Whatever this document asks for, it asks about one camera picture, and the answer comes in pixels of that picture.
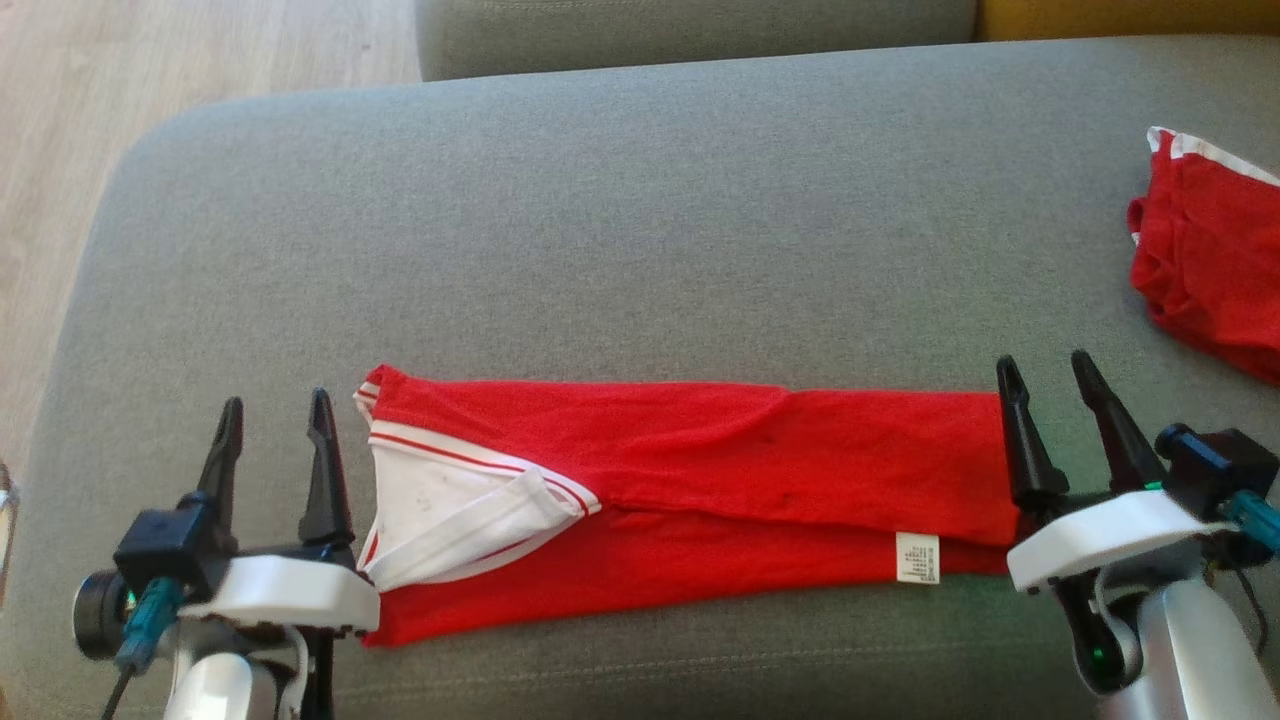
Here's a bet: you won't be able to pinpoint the clear plastic piece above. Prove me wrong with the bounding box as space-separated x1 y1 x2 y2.
0 462 19 601

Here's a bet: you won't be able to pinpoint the red jersey with white trim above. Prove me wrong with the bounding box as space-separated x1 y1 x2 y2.
355 365 1027 649

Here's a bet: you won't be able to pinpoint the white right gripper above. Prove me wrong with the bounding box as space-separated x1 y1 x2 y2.
997 348 1241 596

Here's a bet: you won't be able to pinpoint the large grey sofa seat cushion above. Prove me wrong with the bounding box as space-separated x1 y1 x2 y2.
0 35 1280 720

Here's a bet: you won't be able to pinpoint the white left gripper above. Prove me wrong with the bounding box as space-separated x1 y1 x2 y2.
180 388 381 633

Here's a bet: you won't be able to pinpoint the yellow sofa backrest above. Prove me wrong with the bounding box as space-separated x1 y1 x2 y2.
975 0 1280 43

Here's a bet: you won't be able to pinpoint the right black cable teal connector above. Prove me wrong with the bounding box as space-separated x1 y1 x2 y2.
1220 490 1280 661

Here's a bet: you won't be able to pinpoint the red mesh shorts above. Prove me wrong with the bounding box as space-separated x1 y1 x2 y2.
1127 127 1280 387

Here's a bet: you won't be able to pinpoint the left black cable teal connector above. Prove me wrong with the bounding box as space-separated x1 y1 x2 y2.
100 578 187 720

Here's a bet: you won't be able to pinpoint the black cable teal connector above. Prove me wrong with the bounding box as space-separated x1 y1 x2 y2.
1220 490 1280 661
100 578 187 720

